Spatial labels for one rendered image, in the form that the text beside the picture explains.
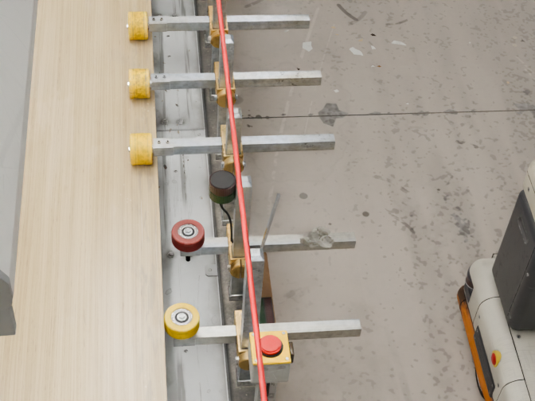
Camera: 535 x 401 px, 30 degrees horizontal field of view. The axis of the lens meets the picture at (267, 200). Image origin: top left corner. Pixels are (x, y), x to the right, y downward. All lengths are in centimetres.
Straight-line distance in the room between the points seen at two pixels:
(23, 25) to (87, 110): 208
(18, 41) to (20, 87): 4
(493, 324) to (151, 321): 127
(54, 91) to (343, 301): 127
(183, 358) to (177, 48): 121
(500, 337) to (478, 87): 150
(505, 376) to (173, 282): 104
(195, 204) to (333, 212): 96
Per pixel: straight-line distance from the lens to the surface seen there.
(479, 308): 322
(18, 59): 62
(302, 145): 256
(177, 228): 241
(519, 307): 302
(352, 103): 413
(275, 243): 245
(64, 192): 252
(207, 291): 265
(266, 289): 335
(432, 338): 341
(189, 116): 311
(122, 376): 218
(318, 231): 248
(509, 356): 309
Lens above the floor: 274
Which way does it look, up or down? 48 degrees down
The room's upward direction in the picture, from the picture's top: 5 degrees clockwise
